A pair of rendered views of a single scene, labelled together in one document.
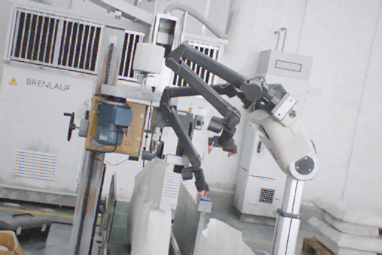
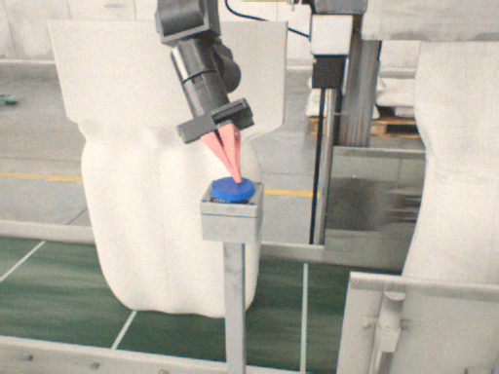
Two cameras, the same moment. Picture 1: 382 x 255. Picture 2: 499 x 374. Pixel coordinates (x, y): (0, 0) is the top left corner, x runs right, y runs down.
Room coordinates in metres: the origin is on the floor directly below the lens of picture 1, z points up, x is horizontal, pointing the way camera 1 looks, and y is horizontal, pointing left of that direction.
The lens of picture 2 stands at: (3.51, -0.61, 1.08)
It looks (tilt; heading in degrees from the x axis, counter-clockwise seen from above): 25 degrees down; 107
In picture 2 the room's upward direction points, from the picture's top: straight up
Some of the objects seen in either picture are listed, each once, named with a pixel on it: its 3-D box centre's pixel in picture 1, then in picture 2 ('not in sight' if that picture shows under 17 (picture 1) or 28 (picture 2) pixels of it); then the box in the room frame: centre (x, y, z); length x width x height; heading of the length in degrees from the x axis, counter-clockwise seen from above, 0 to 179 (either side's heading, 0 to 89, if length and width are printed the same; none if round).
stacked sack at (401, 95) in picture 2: not in sight; (412, 96); (3.85, 3.16, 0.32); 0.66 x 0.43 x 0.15; 6
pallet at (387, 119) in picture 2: not in sight; (371, 117); (3.53, 3.32, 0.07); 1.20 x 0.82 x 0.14; 9
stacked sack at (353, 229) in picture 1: (348, 222); not in sight; (5.77, -1.71, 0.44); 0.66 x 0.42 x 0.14; 3
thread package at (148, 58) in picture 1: (148, 58); not in sight; (3.25, 0.32, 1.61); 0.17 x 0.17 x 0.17
